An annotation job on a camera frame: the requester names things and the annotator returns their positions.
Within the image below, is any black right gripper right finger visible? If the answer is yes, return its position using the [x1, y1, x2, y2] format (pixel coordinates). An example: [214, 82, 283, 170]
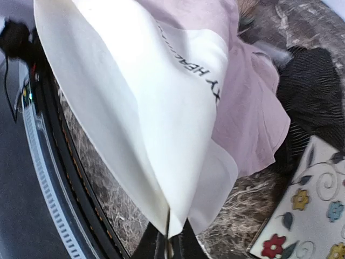
[170, 220, 208, 259]

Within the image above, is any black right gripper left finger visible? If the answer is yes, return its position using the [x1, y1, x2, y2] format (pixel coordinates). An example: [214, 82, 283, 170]
[131, 223, 168, 259]

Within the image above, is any pink and white underwear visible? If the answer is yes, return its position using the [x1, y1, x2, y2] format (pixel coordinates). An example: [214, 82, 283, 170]
[33, 1, 291, 237]

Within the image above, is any black striped underwear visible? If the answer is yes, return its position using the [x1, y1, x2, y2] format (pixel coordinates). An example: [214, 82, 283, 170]
[274, 46, 344, 173]

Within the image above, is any floral patterned square coaster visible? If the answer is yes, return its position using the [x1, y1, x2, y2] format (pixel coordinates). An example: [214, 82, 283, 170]
[249, 136, 344, 258]

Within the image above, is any black table edge rail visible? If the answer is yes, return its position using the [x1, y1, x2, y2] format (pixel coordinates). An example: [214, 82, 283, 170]
[29, 46, 129, 258]

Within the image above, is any white slotted cable duct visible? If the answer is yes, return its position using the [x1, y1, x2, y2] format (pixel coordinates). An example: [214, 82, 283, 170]
[23, 105, 94, 258]

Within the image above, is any left circuit board with wires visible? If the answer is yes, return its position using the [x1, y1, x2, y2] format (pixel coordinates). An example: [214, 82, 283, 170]
[1, 55, 40, 126]

